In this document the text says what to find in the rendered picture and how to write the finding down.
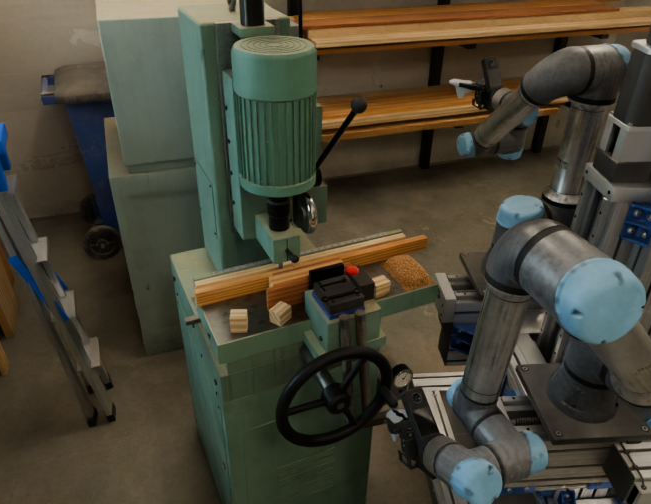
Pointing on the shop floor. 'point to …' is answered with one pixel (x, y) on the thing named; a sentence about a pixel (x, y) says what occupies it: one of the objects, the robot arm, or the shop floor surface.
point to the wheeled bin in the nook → (89, 146)
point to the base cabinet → (306, 471)
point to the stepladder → (21, 252)
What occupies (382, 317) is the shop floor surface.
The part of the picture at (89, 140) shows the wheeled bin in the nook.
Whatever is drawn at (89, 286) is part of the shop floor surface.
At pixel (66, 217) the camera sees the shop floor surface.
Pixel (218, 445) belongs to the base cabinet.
